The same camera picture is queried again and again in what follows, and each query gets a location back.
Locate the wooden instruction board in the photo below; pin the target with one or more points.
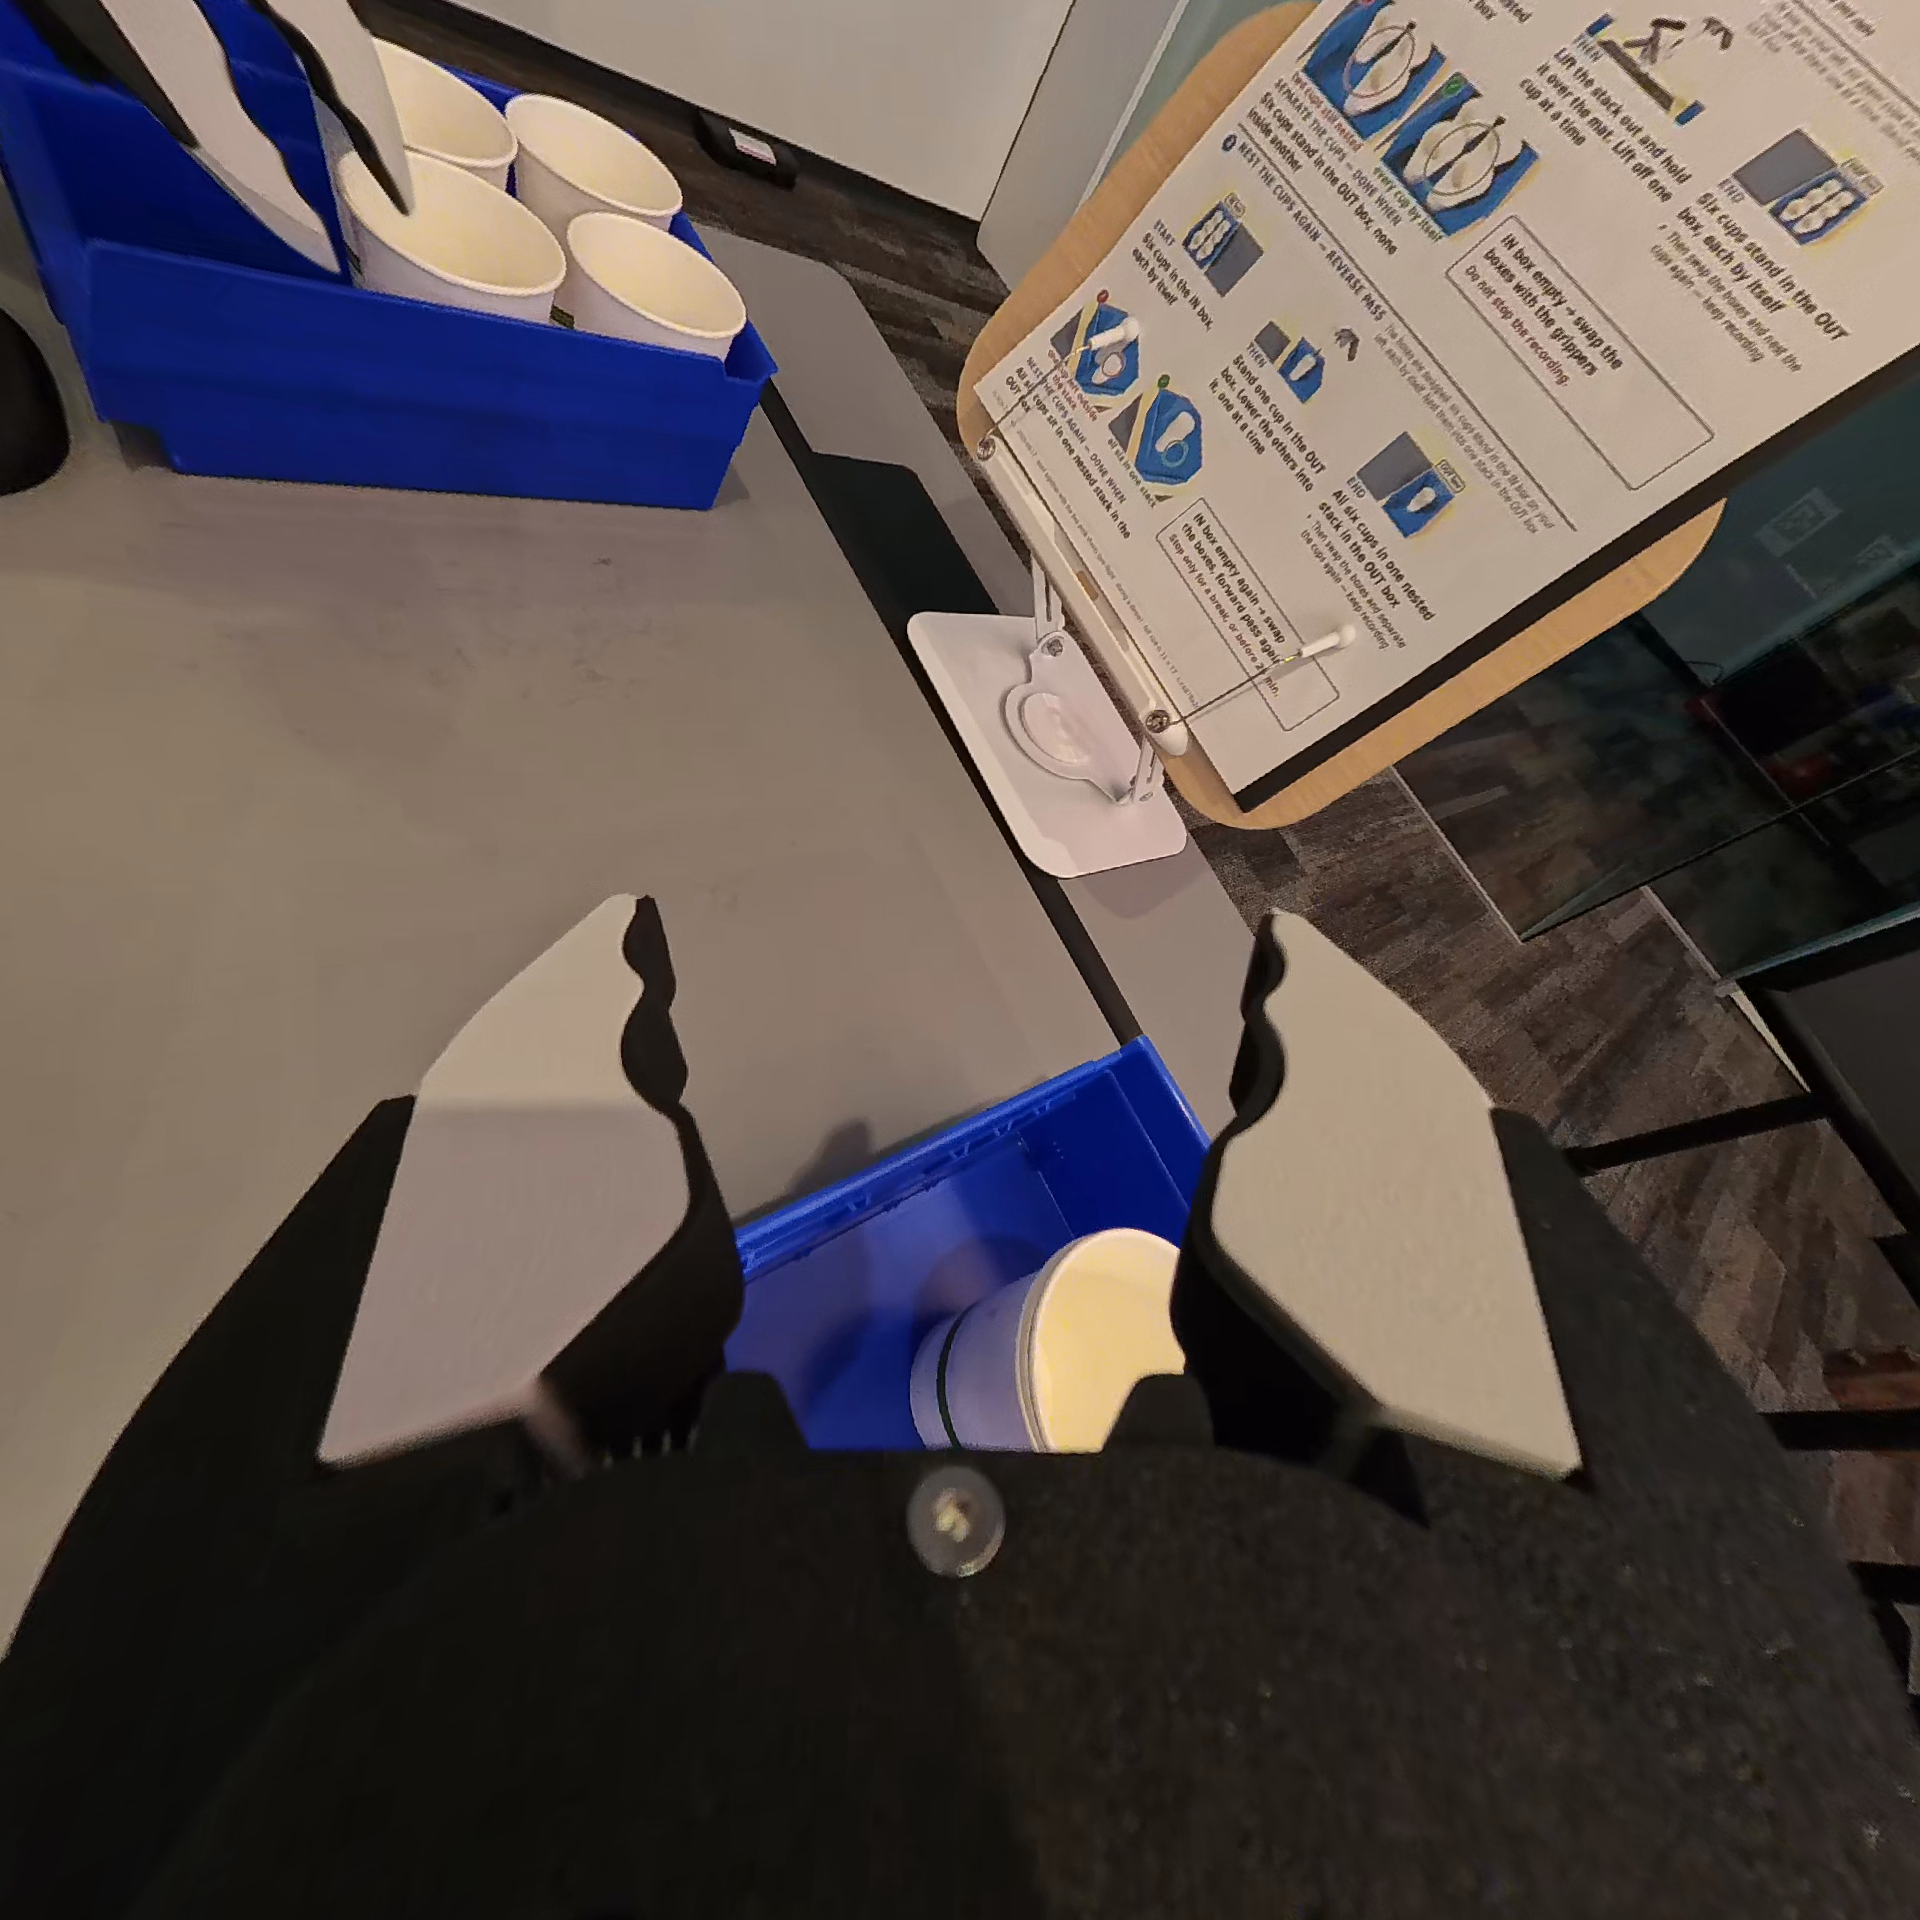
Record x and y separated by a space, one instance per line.
1440 300

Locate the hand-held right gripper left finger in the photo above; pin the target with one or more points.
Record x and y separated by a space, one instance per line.
511 1231

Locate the small black floor device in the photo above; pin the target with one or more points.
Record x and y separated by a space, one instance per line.
737 144

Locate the blue plastic bin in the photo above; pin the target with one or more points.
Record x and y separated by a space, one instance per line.
871 1261
392 391

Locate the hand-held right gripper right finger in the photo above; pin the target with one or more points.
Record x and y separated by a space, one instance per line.
1396 1231

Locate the white board stand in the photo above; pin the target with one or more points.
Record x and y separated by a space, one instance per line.
1052 767

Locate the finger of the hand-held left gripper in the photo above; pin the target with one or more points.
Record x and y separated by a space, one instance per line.
210 105
336 77

